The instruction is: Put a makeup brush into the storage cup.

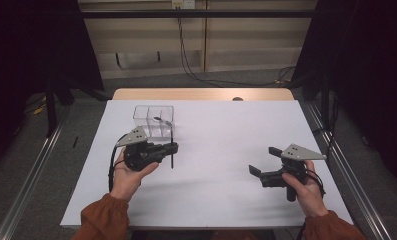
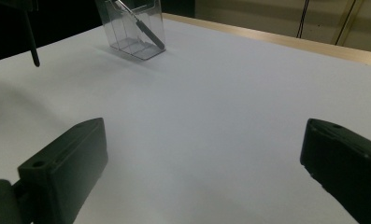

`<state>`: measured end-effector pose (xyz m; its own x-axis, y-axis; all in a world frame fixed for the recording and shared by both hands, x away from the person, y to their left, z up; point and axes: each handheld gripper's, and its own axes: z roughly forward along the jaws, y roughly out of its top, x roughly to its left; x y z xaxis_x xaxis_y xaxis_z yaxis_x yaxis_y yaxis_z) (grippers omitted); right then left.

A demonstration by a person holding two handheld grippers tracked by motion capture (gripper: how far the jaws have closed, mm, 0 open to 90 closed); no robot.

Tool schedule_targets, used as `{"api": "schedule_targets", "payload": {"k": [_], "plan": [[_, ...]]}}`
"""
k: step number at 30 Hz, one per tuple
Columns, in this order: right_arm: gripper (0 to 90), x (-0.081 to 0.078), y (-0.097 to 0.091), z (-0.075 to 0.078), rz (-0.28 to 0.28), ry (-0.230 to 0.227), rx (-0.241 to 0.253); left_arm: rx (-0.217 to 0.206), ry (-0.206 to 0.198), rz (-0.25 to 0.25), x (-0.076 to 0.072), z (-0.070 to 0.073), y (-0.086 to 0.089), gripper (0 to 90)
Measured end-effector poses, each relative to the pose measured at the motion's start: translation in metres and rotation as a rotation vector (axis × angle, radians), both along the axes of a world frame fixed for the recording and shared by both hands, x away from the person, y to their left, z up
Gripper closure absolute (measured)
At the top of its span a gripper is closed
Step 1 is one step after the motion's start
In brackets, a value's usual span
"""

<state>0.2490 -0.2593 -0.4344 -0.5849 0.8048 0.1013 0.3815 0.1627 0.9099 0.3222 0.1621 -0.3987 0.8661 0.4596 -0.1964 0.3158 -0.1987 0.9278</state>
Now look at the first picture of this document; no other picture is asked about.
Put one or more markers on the aluminium floor rail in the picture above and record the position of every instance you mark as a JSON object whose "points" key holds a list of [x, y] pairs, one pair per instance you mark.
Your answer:
{"points": [[349, 166], [29, 176]]}

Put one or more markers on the black horizontal frame bar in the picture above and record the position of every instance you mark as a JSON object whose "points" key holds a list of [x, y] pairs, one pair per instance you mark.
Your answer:
{"points": [[199, 14]]}

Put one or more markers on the wooden table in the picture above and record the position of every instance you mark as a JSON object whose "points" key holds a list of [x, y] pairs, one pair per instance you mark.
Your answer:
{"points": [[202, 94]]}

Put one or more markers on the black metal stand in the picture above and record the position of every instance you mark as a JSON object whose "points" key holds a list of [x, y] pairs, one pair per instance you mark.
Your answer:
{"points": [[51, 106], [325, 100]]}

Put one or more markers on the dark curtain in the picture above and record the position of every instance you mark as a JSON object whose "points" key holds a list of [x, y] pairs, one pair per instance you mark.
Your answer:
{"points": [[26, 50], [369, 66]]}

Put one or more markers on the small black floor item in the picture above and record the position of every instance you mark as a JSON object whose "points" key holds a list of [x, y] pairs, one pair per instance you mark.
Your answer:
{"points": [[75, 142]]}

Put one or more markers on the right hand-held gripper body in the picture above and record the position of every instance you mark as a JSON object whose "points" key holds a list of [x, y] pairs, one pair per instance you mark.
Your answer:
{"points": [[296, 156]]}

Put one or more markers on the person's left hand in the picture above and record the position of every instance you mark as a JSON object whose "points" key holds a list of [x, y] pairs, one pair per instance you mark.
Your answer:
{"points": [[129, 180]]}

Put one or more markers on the white table sheet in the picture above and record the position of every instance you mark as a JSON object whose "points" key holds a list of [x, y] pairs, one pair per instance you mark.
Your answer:
{"points": [[212, 193]]}

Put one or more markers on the round table grommet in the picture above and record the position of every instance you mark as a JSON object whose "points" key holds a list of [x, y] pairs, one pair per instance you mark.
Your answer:
{"points": [[237, 98]]}

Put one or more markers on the white wall socket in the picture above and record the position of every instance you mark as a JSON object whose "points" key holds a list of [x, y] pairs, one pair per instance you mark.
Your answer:
{"points": [[183, 3]]}

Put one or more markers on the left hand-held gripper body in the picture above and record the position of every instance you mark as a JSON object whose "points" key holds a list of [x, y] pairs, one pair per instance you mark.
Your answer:
{"points": [[141, 155]]}

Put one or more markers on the clear plastic organizer box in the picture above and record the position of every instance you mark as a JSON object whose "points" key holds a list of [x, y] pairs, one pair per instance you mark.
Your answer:
{"points": [[152, 115]]}

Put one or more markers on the person's right hand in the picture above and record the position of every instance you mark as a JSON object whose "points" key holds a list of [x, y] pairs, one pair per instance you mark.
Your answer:
{"points": [[307, 196]]}

